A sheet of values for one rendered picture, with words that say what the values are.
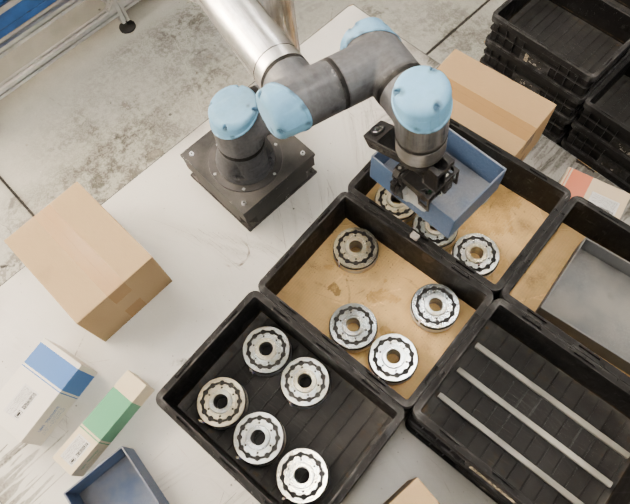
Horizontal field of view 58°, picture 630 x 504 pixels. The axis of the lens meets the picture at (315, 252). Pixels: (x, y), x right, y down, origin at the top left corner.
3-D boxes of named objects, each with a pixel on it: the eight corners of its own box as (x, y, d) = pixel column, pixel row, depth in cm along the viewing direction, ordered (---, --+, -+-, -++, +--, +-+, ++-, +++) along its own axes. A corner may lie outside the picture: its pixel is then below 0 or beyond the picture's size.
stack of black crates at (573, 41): (466, 101, 230) (490, 14, 189) (513, 57, 237) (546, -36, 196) (548, 159, 217) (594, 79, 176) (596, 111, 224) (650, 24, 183)
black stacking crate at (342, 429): (170, 408, 123) (153, 399, 113) (262, 305, 131) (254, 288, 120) (310, 541, 111) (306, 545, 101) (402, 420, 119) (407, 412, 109)
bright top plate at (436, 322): (402, 306, 124) (402, 306, 123) (432, 275, 126) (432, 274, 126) (438, 338, 121) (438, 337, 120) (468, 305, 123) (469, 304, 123)
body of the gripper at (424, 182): (426, 215, 95) (428, 185, 84) (389, 183, 98) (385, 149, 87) (458, 183, 96) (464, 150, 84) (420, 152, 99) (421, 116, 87)
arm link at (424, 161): (383, 134, 83) (423, 97, 83) (385, 149, 87) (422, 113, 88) (422, 166, 80) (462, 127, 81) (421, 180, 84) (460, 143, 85)
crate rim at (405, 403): (255, 290, 122) (254, 286, 120) (344, 193, 130) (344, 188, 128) (407, 413, 110) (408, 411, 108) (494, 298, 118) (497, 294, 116)
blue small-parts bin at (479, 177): (369, 176, 113) (370, 156, 107) (418, 130, 117) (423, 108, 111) (448, 239, 107) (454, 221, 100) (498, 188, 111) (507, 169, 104)
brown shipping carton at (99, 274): (37, 265, 151) (3, 240, 136) (102, 210, 156) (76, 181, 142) (105, 342, 141) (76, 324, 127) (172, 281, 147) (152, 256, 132)
